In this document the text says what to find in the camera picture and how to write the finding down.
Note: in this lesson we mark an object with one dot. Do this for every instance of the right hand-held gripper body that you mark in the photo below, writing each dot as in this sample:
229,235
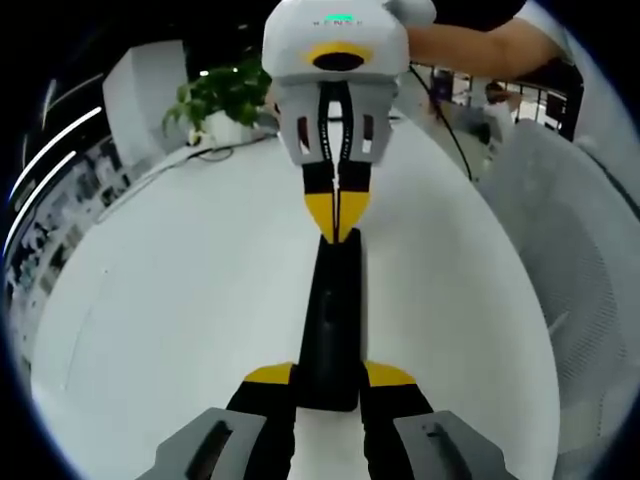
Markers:
295,35

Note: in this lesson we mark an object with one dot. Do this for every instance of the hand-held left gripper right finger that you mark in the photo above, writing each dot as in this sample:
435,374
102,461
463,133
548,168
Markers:
395,400

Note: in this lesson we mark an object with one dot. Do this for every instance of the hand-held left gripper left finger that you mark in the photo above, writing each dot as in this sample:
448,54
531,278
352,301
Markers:
260,400

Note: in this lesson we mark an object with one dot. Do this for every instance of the black remote control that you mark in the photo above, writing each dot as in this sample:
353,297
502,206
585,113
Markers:
330,320

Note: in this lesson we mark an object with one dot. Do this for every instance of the person's right hand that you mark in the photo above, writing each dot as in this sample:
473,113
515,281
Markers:
415,12

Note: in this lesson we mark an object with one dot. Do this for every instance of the green potted plant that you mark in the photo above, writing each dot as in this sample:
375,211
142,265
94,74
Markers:
225,90

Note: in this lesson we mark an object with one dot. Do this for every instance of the grey mesh office chair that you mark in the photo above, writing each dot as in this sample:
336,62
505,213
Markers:
575,280

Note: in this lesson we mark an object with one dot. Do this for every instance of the person's white shirt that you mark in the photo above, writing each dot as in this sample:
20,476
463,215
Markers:
610,100

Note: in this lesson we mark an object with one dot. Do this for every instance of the ceiling light strip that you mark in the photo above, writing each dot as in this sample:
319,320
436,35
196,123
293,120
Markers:
55,145
40,195

